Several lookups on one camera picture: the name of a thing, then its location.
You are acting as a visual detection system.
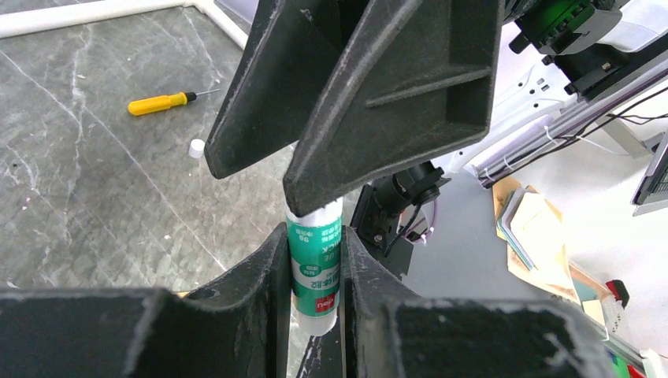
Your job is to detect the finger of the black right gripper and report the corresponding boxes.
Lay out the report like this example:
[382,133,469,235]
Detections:
[283,1,504,216]
[205,1,369,180]

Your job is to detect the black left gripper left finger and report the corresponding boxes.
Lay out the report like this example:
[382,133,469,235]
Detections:
[1,224,290,377]

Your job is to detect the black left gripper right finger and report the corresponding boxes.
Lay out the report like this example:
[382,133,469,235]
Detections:
[340,228,614,377]

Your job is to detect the green white glue stick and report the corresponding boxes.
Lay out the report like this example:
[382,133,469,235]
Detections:
[286,198,343,336]

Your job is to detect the white glue stick cap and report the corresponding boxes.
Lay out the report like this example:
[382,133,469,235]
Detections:
[188,139,206,159]

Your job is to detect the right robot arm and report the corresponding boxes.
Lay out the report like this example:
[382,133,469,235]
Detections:
[204,1,667,216]

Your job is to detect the stack of papers and folders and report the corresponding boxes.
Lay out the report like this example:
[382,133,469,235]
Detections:
[492,178,610,326]

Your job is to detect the aluminium frame rail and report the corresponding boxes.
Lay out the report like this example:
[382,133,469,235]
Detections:
[473,61,667,188]

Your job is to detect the yellow handled screwdriver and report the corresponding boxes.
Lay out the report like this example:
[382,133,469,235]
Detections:
[128,89,219,117]

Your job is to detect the white pvc pipe frame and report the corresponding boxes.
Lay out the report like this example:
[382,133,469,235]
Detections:
[1,0,248,50]

